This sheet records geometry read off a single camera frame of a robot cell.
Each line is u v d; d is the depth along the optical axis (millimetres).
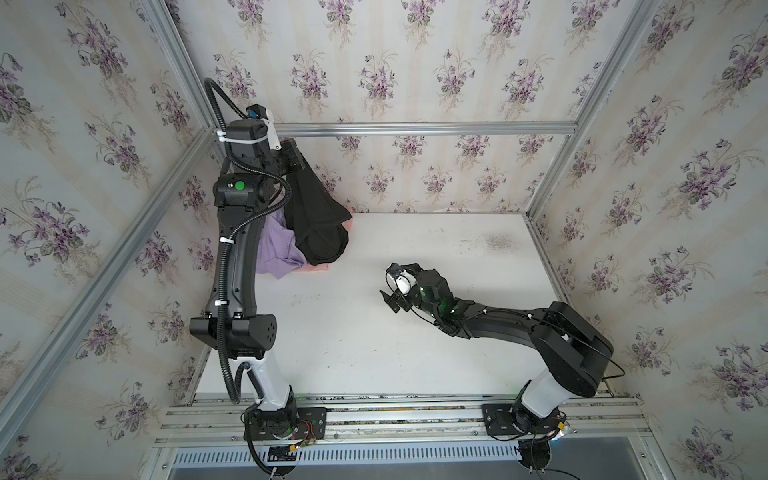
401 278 728
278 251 930
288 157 616
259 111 575
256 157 505
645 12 708
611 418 751
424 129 974
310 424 718
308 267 1005
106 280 559
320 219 807
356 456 765
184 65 783
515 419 662
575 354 450
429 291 658
